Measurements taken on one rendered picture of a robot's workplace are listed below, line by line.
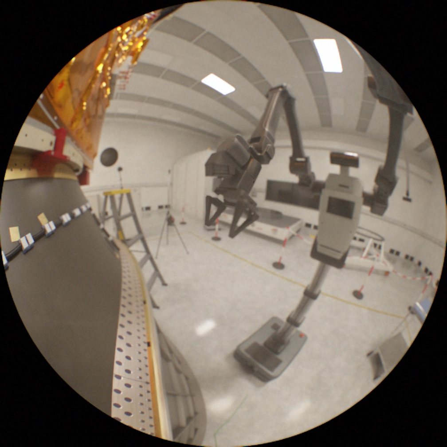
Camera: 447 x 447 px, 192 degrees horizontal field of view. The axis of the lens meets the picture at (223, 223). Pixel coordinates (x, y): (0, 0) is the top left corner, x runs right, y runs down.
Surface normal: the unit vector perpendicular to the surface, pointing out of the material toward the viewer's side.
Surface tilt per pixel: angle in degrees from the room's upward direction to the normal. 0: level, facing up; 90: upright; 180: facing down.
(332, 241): 90
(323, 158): 90
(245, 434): 0
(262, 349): 0
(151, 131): 90
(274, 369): 0
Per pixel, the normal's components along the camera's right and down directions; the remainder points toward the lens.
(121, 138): 0.72, 0.24
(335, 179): -0.78, 0.11
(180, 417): 0.07, -0.96
